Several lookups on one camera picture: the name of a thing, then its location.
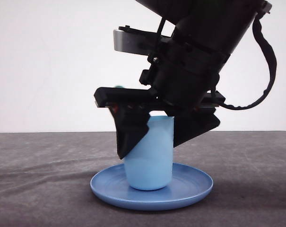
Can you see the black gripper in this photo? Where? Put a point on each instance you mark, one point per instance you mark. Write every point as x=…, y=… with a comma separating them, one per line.
x=181, y=76

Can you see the light blue plastic cup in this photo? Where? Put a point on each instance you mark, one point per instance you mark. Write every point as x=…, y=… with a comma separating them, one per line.
x=149, y=165

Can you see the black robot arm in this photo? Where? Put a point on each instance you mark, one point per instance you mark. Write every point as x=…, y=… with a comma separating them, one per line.
x=224, y=20

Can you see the blue plastic plate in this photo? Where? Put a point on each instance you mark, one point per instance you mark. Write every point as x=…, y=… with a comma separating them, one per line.
x=189, y=185

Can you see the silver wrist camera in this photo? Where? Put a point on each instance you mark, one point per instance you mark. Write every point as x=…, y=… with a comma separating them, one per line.
x=130, y=40

